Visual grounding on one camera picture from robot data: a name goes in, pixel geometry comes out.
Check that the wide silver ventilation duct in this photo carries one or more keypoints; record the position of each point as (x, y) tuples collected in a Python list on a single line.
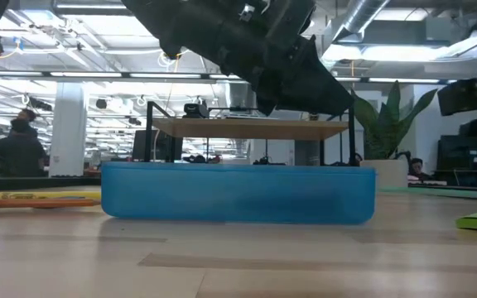
[(240, 94)]

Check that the wooden shelf riser black frame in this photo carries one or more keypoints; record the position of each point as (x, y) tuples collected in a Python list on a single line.
[(247, 129)]

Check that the slanted silver ventilation duct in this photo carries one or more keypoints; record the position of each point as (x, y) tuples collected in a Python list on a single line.
[(362, 16)]

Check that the yellow pencil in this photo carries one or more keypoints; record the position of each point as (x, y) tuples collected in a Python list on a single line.
[(44, 195)]

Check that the orange pencil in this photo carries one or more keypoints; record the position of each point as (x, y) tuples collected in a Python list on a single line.
[(44, 203)]

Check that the black monitor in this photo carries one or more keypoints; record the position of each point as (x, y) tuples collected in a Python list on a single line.
[(157, 145)]

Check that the snake plant in white pot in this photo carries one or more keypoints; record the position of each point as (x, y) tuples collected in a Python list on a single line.
[(383, 132)]

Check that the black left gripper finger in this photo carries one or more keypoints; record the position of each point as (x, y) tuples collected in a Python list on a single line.
[(269, 99), (317, 87)]

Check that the person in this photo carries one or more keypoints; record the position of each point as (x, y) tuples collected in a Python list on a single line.
[(417, 167), (15, 153)]

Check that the long ceiling light strip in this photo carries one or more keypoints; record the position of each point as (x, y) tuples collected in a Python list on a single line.
[(89, 75)]

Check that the white building pillar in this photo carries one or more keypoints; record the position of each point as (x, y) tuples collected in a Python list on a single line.
[(68, 128)]

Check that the green strip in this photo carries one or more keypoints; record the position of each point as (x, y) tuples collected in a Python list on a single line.
[(437, 193)]

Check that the black equipment cabinet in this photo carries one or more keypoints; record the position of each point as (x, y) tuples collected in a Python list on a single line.
[(462, 157)]

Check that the blue translucent plastic pencil case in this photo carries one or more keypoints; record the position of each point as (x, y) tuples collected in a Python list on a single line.
[(238, 194)]

